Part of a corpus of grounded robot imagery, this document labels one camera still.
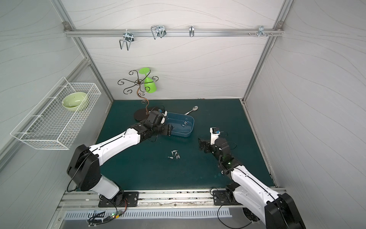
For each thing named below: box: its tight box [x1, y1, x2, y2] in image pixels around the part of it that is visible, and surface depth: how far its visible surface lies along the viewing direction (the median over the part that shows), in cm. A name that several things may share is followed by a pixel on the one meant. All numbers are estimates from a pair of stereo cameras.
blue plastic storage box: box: [165, 111, 195, 138], surface depth 106 cm
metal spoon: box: [184, 105, 199, 115], surface depth 117 cm
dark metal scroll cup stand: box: [117, 70, 159, 121], surface depth 92 cm
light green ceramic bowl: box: [61, 91, 89, 112], surface depth 73 cm
